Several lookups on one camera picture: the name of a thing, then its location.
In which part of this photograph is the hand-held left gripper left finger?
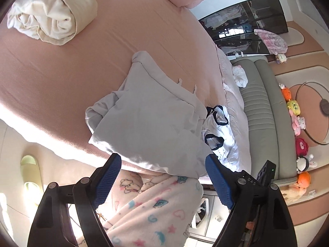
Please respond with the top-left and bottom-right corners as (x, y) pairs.
(27, 153), (122, 247)

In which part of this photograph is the grey-green padded headboard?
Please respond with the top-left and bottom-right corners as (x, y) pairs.
(231, 57), (299, 186)

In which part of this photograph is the round orange plush toy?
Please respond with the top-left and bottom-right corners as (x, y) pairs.
(295, 171), (311, 188)

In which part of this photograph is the cream folded cloth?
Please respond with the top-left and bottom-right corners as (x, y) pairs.
(7, 0), (98, 46)

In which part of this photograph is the light grey navy-trimmed shirt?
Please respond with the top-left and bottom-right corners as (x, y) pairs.
(85, 51), (214, 179)

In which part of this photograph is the pink and white plush toy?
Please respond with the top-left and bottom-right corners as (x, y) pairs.
(289, 113), (307, 135)

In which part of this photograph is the black and white plush toy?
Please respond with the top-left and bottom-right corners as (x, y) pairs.
(295, 154), (316, 173)

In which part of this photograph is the yellow plush toy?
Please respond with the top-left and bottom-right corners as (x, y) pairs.
(286, 99), (301, 115)

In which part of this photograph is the orange carrot plush toy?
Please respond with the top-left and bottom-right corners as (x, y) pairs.
(281, 87), (293, 102)

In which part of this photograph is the pink printed cloth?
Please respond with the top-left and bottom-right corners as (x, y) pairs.
(254, 28), (288, 56)

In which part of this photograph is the white navy-trimmed shirt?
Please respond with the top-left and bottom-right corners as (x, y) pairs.
(202, 104), (241, 171)

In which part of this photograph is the dark glass wardrobe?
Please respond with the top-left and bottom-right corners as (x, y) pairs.
(198, 0), (288, 57)

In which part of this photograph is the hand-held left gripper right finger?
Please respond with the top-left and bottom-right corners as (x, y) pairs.
(205, 154), (299, 247)

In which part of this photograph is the small white crumpled cloth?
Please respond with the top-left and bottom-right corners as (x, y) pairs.
(231, 65), (248, 88)

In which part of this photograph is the pale green slipper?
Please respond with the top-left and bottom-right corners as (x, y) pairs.
(20, 155), (42, 196)

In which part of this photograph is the red plush toy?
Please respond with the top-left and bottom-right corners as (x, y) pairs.
(295, 137), (310, 157)

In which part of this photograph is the pink round bed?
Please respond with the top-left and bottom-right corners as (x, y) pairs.
(0, 0), (229, 183)

